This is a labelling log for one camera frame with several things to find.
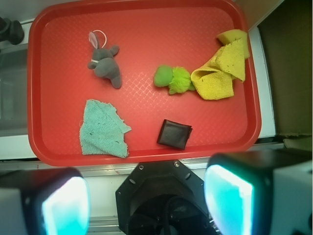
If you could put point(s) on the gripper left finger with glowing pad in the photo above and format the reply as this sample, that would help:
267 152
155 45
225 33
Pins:
44 202

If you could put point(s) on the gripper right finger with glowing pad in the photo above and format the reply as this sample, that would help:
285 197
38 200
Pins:
265 192

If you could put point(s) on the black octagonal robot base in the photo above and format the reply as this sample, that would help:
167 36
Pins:
163 198

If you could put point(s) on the black knob object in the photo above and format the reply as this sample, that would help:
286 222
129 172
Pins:
11 31

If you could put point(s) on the yellow sponge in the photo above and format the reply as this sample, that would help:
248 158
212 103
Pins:
230 36

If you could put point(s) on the brown cardboard box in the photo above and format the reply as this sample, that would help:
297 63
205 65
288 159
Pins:
287 37

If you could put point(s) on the dark brown leather wallet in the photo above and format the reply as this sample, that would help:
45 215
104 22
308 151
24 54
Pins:
174 134

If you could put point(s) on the red plastic tray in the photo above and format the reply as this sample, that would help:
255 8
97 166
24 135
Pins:
149 33

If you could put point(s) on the light blue cloth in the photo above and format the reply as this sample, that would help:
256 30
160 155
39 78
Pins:
103 131

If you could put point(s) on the grey plush bunny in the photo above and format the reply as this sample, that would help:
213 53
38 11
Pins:
103 62

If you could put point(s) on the yellow cloth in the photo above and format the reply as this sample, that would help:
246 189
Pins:
214 79

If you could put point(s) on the green fuzzy plush toy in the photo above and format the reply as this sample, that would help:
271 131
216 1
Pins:
177 79

